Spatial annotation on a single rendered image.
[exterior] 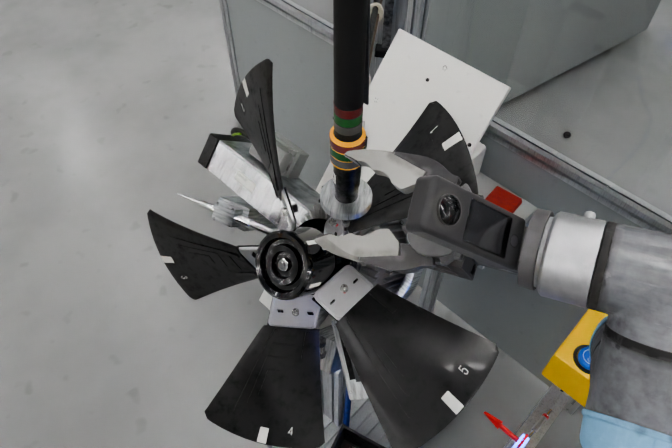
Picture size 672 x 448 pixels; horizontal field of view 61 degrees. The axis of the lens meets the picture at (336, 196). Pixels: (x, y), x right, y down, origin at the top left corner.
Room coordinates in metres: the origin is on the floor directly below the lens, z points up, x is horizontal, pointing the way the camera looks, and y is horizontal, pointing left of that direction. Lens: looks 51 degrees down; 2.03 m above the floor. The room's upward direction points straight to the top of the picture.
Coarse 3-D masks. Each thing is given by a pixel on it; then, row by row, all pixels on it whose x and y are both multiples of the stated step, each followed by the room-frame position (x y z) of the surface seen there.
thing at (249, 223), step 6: (192, 198) 0.79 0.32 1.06; (204, 204) 0.76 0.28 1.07; (210, 204) 0.76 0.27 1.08; (210, 210) 0.75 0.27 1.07; (240, 216) 0.71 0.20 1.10; (246, 216) 0.71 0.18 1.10; (240, 222) 0.70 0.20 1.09; (246, 222) 0.69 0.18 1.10; (252, 222) 0.69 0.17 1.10; (252, 228) 0.68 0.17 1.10; (258, 228) 0.68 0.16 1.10; (264, 228) 0.67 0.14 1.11; (270, 228) 0.67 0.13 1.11
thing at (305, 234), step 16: (304, 224) 0.63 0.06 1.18; (320, 224) 0.62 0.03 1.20; (272, 240) 0.55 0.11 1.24; (288, 240) 0.55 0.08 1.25; (304, 240) 0.54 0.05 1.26; (256, 256) 0.54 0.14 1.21; (272, 256) 0.53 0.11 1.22; (288, 256) 0.53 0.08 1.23; (304, 256) 0.51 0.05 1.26; (320, 256) 0.52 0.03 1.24; (336, 256) 0.56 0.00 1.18; (256, 272) 0.52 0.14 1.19; (272, 272) 0.51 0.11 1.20; (288, 272) 0.51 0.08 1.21; (304, 272) 0.49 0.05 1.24; (320, 272) 0.50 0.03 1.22; (336, 272) 0.54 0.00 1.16; (272, 288) 0.49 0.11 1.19; (288, 288) 0.49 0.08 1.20; (304, 288) 0.47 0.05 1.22
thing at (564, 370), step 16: (592, 320) 0.49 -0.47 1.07; (576, 336) 0.46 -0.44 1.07; (560, 352) 0.43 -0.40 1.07; (576, 352) 0.43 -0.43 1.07; (544, 368) 0.43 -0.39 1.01; (560, 368) 0.41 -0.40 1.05; (576, 368) 0.40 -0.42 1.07; (560, 384) 0.40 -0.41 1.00; (576, 384) 0.38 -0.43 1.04; (576, 400) 0.37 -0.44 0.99
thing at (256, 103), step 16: (272, 64) 0.78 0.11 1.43; (256, 80) 0.79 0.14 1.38; (240, 96) 0.84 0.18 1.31; (256, 96) 0.78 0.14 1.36; (272, 96) 0.74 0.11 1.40; (240, 112) 0.83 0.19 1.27; (256, 112) 0.76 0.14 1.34; (272, 112) 0.72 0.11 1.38; (256, 128) 0.75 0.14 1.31; (272, 128) 0.70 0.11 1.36; (256, 144) 0.77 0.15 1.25; (272, 144) 0.69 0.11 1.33; (272, 160) 0.68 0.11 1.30; (272, 176) 0.68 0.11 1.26
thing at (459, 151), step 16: (432, 112) 0.69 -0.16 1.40; (448, 112) 0.67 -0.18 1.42; (416, 128) 0.68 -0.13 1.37; (448, 128) 0.64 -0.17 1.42; (400, 144) 0.68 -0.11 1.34; (416, 144) 0.65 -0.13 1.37; (432, 144) 0.62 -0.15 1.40; (464, 144) 0.59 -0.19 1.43; (448, 160) 0.58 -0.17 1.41; (464, 160) 0.56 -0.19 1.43; (384, 176) 0.62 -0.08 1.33; (464, 176) 0.54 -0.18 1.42; (384, 192) 0.58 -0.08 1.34; (400, 192) 0.56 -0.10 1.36; (384, 208) 0.54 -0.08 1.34; (400, 208) 0.53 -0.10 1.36; (352, 224) 0.54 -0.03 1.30; (368, 224) 0.53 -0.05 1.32
